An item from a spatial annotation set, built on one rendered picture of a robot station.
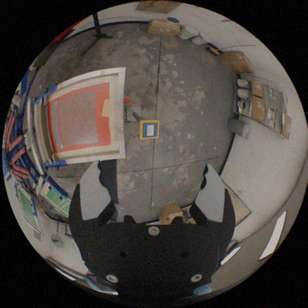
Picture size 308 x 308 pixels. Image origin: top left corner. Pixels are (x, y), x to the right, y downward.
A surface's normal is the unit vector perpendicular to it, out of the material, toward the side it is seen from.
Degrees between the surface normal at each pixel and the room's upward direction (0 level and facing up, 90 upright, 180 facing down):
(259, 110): 89
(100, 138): 0
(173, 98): 0
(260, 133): 90
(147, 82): 0
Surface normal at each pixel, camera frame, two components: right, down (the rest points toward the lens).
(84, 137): 0.31, 0.48
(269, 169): -0.95, 0.10
